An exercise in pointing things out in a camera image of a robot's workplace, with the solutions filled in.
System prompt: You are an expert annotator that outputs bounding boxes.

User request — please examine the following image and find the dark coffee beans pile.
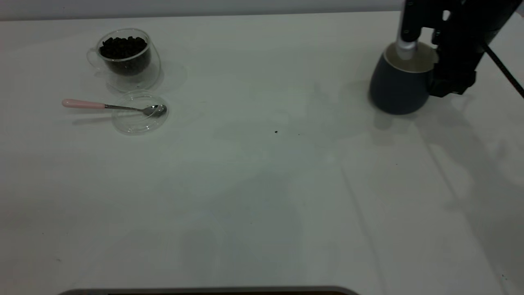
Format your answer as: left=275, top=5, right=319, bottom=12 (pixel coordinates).
left=99, top=36, right=151, bottom=76

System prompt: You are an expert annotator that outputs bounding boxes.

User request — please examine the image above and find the pink handled metal spoon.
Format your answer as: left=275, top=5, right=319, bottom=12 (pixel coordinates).
left=62, top=98, right=167, bottom=118

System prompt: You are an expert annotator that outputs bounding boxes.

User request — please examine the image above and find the black cable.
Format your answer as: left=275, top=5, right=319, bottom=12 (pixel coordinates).
left=484, top=44, right=524, bottom=99

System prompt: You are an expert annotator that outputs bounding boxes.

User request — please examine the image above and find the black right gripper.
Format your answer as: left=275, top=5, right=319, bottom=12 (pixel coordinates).
left=396, top=0, right=524, bottom=98

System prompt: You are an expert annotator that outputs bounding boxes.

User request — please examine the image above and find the dark grey ceramic mug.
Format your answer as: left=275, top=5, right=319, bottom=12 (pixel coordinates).
left=369, top=41, right=440, bottom=115

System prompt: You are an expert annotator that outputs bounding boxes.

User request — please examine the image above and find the clear glass cup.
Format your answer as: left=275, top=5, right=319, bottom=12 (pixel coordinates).
left=87, top=28, right=161, bottom=93

